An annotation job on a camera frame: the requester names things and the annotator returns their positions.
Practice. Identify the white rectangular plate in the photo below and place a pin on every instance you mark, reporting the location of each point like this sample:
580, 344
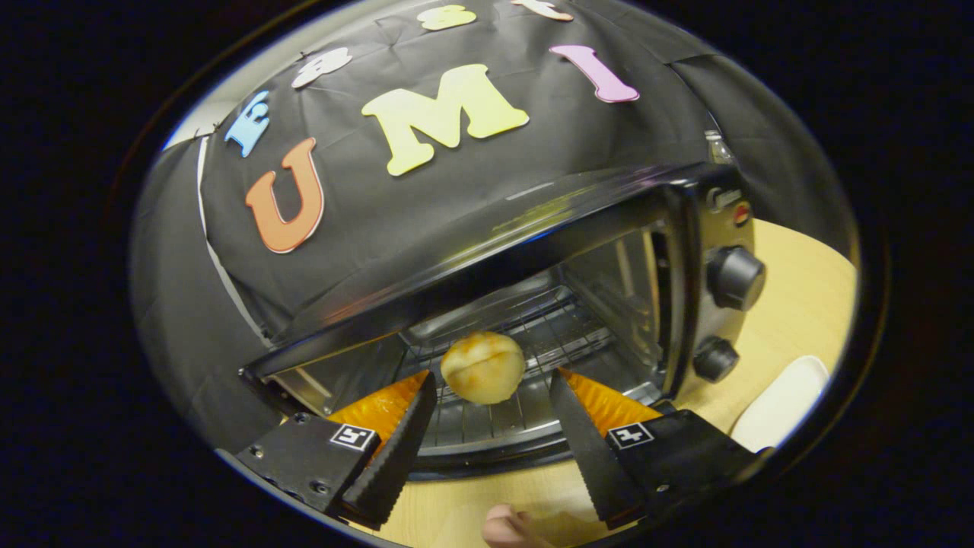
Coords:
776, 407

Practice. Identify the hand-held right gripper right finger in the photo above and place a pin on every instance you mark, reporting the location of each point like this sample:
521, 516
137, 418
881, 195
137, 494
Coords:
590, 457

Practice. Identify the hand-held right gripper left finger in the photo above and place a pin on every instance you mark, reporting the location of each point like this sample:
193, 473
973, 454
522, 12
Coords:
396, 457

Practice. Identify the large black oven knob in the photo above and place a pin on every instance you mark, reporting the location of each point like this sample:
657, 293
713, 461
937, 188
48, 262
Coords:
736, 278

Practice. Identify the round bread bun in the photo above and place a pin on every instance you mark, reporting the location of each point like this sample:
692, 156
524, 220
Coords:
483, 369

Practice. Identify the small black oven knob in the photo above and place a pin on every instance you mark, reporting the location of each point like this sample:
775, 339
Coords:
715, 359

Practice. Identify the black electric oven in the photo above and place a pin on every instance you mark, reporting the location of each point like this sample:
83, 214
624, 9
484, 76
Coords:
494, 266

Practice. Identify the metal oven rack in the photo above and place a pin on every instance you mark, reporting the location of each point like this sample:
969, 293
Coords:
548, 327

